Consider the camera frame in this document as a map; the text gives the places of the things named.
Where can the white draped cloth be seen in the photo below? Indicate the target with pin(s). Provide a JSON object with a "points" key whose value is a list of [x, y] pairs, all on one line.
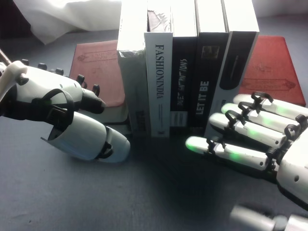
{"points": [[67, 16]]}

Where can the white FASHIONINDIA book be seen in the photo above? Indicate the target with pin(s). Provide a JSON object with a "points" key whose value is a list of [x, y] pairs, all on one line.
{"points": [[158, 72]]}

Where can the grey table cloth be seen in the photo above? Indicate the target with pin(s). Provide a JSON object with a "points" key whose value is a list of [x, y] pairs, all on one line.
{"points": [[72, 197]]}

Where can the bright red embossed book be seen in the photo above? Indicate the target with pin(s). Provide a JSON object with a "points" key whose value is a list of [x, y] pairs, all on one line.
{"points": [[267, 67]]}

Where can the faded pink embossed book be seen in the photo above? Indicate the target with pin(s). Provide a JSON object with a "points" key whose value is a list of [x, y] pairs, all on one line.
{"points": [[98, 65]]}

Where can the pale grey standing book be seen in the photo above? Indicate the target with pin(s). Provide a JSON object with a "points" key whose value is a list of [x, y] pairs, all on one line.
{"points": [[134, 79]]}

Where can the white book with black oval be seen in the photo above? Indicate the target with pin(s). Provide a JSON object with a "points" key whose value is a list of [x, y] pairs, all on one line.
{"points": [[240, 48]]}

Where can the black book with scribbled title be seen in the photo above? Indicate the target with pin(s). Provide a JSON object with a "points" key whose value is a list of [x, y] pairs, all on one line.
{"points": [[183, 72]]}

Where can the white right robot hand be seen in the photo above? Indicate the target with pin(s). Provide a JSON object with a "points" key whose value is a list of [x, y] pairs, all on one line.
{"points": [[250, 158]]}

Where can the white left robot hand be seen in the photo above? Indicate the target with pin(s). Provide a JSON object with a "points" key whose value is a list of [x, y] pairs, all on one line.
{"points": [[79, 134]]}

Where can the black LET IT BE book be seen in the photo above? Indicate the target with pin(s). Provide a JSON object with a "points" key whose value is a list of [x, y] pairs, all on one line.
{"points": [[204, 72]]}

